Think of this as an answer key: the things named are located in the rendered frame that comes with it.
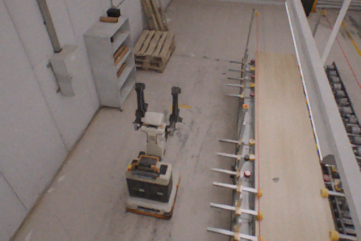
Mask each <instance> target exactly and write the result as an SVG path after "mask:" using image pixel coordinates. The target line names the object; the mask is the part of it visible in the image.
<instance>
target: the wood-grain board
mask: <svg viewBox="0 0 361 241"><path fill-rule="evenodd" d="M254 84H255V87H254V93H255V96H254V140H255V143H254V156H255V158H254V172H255V189H257V188H258V121H259V188H260V189H263V196H262V197H261V196H260V197H259V210H260V211H264V218H263V220H261V236H264V238H265V241H336V240H331V239H330V237H329V231H330V230H334V231H335V229H334V224H333V219H332V216H331V211H330V207H329V202H328V197H325V196H321V194H320V190H321V188H323V189H324V188H325V185H324V180H323V175H322V172H321V169H320V163H319V158H318V153H317V150H316V147H315V142H314V136H313V133H312V127H311V122H310V117H309V114H308V111H307V105H306V100H305V95H304V92H303V86H302V81H301V78H300V73H299V70H298V64H297V59H296V55H295V54H287V53H280V52H269V51H258V79H257V50H255V78H254ZM273 177H274V178H275V177H279V181H278V182H274V181H273V180H272V178H273Z"/></svg>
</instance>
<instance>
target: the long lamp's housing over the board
mask: <svg viewBox="0 0 361 241"><path fill-rule="evenodd" d="M285 4H286V6H287V11H288V16H289V18H290V23H291V27H292V32H293V37H294V42H295V45H296V50H297V55H298V60H299V64H300V66H301V71H302V76H303V81H304V84H305V89H306V95H307V100H308V103H309V105H310V110H311V115H312V120H313V124H314V129H315V134H316V137H317V139H318V145H319V149H320V154H321V158H322V160H321V162H320V163H322V164H330V165H336V161H335V158H334V154H333V150H332V145H331V144H330V141H329V136H328V132H327V128H326V125H325V121H324V119H323V115H322V111H321V108H320V104H319V99H318V96H317V95H316V90H315V86H314V82H313V79H312V75H311V71H310V67H309V63H308V62H307V58H306V53H305V49H304V47H303V42H302V38H301V34H300V30H299V27H298V25H297V21H296V17H295V14H294V9H293V5H292V1H291V0H286V1H285Z"/></svg>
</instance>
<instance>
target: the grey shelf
mask: <svg viewBox="0 0 361 241"><path fill-rule="evenodd" d="M127 21H128V23H127ZM112 36H113V41H114V42H111V40H110V38H111V37H112ZM129 36H130V37H129ZM83 38H84V41H85V46H86V50H87V55H88V58H89V60H90V65H91V69H92V72H93V77H94V82H95V87H96V91H97V92H98V97H99V101H100V106H101V108H103V106H110V107H117V108H120V111H122V110H123V109H122V105H123V102H124V100H125V99H126V98H127V96H128V95H129V92H130V91H131V89H132V88H133V86H134V84H135V82H136V83H137V76H136V70H135V65H134V55H133V46H132V40H131V30H130V21H129V16H127V15H121V16H120V17H119V18H118V22H117V23H114V22H106V21H100V19H99V20H98V21H97V22H96V23H95V24H94V25H93V26H92V27H91V28H90V29H89V30H88V31H87V32H86V33H84V34H83ZM122 45H125V47H128V48H129V51H128V52H127V54H125V56H124V57H123V58H122V59H121V60H120V62H119V63H118V65H117V66H116V67H115V63H114V59H113V53H114V52H115V51H116V50H117V49H118V48H119V47H121V46H122ZM131 55H132V56H131ZM123 62H124V63H125V64H126V66H125V68H124V69H123V71H122V72H121V74H120V76H119V78H118V79H117V73H116V72H117V71H118V70H119V69H120V67H121V66H122V64H123ZM133 69H134V70H133ZM135 77H136V78H135ZM134 78H135V79H134ZM135 85H136V84H135Z"/></svg>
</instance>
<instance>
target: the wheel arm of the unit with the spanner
mask: <svg viewBox="0 0 361 241"><path fill-rule="evenodd" d="M211 171H212V172H219V173H223V174H229V175H232V176H237V172H233V171H229V170H222V169H216V168H211Z"/></svg>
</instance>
